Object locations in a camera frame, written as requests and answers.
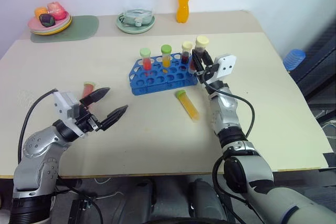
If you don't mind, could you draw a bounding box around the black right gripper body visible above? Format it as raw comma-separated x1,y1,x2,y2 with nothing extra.
196,64,220,84

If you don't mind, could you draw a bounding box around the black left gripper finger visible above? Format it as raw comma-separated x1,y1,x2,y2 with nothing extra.
79,87,111,106
100,104,129,131

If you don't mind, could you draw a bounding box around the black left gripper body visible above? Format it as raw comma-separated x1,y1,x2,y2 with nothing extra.
75,104,103,133

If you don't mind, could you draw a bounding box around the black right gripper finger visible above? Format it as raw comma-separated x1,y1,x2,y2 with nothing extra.
202,49,214,68
192,49,205,74

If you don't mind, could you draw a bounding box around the dark red tube cream cap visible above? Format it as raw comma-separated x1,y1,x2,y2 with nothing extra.
189,35,210,74
181,40,194,65

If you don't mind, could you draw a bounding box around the blue test tube rack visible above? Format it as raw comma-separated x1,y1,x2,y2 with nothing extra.
128,54,198,96

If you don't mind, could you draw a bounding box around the red tube with pale cap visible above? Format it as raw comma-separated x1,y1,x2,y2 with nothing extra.
81,81,99,99

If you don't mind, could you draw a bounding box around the yellow tube with green cap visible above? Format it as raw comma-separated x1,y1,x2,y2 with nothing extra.
160,44,173,68
175,90,201,123

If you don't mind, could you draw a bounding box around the red tube with green cap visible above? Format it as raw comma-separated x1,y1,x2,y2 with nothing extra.
139,47,153,71

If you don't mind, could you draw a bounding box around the green table mat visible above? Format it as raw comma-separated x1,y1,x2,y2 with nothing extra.
29,15,100,44

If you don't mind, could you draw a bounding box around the mint green plate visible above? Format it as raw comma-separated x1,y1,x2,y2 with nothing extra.
115,13,156,35

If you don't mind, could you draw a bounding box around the yellow plate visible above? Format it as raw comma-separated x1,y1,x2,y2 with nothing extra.
29,16,72,36

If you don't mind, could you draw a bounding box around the clear glass container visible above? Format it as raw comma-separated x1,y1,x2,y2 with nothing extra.
119,7,154,27

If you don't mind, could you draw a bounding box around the pale green plate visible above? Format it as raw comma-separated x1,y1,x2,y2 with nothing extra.
30,28,57,37

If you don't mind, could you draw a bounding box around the blue water bottle cap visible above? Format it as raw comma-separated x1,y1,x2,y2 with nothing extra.
282,48,307,72

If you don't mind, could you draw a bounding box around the dark rounded shape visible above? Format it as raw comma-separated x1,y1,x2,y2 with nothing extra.
110,178,160,224
186,177,228,224

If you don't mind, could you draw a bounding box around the dark purple toy fruit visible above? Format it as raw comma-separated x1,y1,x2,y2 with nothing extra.
38,13,56,27

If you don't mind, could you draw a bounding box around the pink plate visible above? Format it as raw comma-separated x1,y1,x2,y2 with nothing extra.
27,11,71,32

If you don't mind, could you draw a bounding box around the pink toy peach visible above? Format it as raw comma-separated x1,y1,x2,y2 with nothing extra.
47,1,66,21

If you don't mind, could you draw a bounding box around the orange toy fruit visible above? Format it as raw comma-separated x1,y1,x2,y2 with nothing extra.
34,6,49,19

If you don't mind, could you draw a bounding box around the black chair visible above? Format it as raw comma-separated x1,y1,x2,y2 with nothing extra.
293,18,336,124

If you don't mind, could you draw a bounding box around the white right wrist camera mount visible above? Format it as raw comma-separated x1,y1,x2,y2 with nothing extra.
213,54,237,79

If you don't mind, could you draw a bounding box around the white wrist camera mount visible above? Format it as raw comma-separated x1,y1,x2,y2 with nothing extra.
213,54,237,79
53,90,81,120

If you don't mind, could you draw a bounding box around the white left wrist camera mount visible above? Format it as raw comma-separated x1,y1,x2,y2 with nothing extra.
53,90,81,120

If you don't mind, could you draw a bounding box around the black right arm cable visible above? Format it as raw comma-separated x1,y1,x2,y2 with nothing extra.
202,76,257,209

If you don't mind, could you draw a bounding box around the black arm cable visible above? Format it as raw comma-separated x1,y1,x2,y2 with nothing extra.
202,76,257,209
17,88,57,164

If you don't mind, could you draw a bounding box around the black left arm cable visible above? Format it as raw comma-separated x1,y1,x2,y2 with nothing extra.
17,88,57,164

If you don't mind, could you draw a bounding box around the black cable under table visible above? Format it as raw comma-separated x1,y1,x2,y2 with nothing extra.
55,175,103,224

